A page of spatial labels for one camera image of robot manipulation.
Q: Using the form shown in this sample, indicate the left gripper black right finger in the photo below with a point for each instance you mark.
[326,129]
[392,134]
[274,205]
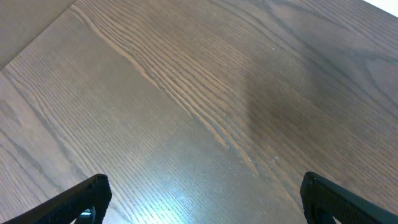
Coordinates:
[326,202]

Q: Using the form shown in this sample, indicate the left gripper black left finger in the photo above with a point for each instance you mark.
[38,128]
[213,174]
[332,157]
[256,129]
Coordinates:
[86,202]

